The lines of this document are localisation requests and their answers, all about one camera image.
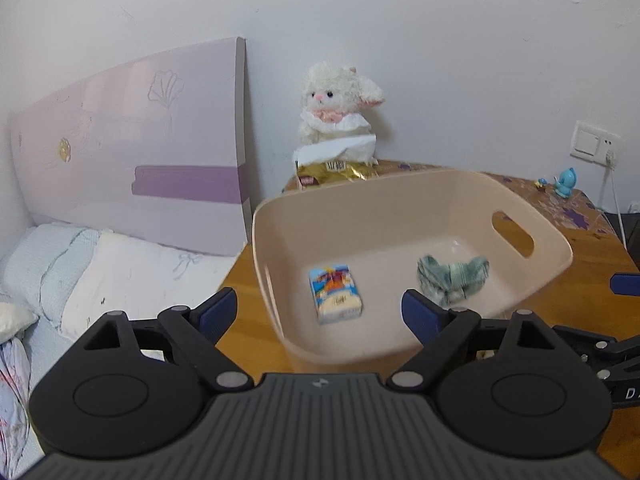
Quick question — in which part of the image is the beige plastic storage basket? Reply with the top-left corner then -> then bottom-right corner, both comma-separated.
252,169 -> 573,375

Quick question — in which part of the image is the gold snack bag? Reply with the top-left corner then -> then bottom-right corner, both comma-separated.
294,158 -> 378,188

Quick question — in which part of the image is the white plush lamb toy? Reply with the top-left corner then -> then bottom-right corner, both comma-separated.
293,62 -> 385,168

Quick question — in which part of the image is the blue small figurine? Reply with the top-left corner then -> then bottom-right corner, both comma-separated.
553,168 -> 577,200

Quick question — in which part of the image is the white power cable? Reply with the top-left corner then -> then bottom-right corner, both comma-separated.
604,152 -> 629,252

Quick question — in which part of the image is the white pillow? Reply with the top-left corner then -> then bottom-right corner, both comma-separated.
60,233 -> 236,340

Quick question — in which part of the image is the purple bed headboard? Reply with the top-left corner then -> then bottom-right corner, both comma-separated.
10,37 -> 250,256

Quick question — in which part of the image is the cartoon bear tissue pack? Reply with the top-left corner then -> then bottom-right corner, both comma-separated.
308,264 -> 363,324

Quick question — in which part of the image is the light blue striped pillow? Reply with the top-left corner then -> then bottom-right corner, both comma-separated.
1,223 -> 101,327

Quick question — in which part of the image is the white wall socket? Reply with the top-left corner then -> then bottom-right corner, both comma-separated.
570,122 -> 624,169

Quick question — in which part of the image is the green checked cloth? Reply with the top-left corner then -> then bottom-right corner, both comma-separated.
416,255 -> 489,307

